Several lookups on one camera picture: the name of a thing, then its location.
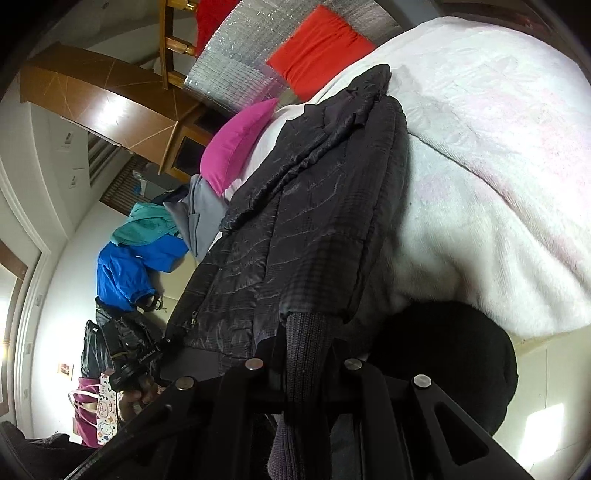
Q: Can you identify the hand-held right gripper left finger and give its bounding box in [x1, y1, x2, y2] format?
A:
[65, 357, 287, 480]

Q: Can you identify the grey coat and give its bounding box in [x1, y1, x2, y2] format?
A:
[164, 174, 232, 259]

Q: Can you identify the red pillow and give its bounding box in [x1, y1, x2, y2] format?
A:
[266, 6, 377, 101]

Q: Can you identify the silver foil insulation mat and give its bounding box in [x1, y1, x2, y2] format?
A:
[184, 0, 407, 104]

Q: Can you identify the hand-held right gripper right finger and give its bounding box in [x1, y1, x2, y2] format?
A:
[327, 357, 542, 480]

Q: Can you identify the black plastic bag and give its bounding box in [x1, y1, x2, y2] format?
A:
[81, 309, 116, 384]

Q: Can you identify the pink pillow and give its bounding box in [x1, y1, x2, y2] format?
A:
[199, 98, 280, 197]

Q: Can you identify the teal shirt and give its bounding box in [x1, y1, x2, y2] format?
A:
[110, 203, 183, 247]

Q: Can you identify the black puffer jacket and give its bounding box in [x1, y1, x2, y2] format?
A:
[159, 64, 411, 480]

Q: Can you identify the wooden stair railing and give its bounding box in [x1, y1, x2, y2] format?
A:
[157, 0, 199, 90]

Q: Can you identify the magenta bag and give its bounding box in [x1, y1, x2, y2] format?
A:
[69, 376, 105, 448]

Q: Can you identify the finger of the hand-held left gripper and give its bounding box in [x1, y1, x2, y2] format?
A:
[157, 335, 186, 360]

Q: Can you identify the wooden cabinet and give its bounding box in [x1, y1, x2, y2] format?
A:
[19, 41, 232, 183]

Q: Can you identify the white printed gift bag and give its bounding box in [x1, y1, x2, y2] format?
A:
[96, 371, 123, 446]

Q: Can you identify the blue jacket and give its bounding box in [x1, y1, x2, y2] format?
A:
[96, 233, 190, 315]

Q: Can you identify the dark cloth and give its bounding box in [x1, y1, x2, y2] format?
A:
[0, 420, 98, 480]

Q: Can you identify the wooden lattice door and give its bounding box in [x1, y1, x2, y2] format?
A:
[99, 157, 148, 217]

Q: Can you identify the white fleece blanket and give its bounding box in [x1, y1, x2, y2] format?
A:
[231, 16, 591, 344]

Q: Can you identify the person's left hand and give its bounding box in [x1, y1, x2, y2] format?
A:
[116, 375, 161, 423]

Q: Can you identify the red cloth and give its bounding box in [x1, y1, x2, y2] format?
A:
[194, 0, 241, 56]

